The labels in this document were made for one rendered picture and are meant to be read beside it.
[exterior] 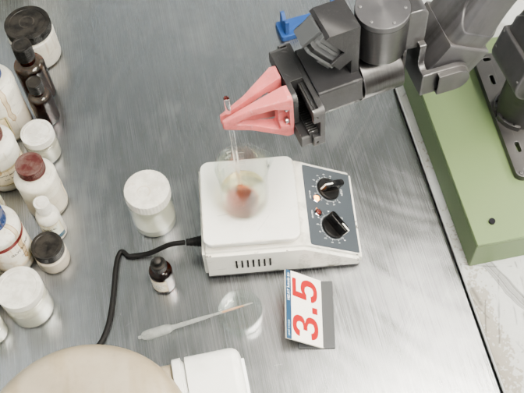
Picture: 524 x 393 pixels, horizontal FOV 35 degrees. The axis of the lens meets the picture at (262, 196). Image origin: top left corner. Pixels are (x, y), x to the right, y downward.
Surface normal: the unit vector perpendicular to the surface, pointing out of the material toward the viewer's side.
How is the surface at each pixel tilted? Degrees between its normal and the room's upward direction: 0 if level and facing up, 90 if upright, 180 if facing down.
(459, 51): 91
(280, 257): 90
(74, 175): 0
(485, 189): 1
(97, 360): 6
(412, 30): 91
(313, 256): 90
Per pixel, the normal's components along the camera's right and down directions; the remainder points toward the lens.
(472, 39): 0.26, 0.83
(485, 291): -0.04, -0.50
